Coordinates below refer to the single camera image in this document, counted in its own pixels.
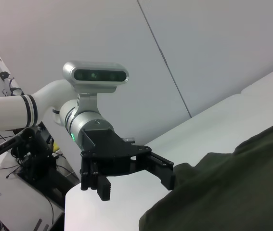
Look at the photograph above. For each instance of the black equipment stand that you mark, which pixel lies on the black equipment stand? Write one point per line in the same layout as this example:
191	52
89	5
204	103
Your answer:
32	154

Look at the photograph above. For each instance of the small yellow item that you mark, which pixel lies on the small yellow item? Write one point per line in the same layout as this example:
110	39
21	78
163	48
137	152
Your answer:
56	146

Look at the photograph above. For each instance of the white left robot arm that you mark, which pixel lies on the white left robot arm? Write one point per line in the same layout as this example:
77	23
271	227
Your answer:
6	110

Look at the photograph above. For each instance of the dark green shirt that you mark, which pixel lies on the dark green shirt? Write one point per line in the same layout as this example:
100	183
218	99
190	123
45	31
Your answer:
223	192

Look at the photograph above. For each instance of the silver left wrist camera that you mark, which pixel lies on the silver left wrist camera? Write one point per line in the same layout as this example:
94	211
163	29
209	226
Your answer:
95	74

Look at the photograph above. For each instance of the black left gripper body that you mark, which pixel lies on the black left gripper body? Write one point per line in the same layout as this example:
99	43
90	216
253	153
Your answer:
112	154

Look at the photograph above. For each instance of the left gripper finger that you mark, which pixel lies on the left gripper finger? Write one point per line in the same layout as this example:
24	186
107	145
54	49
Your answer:
161	170
103	188

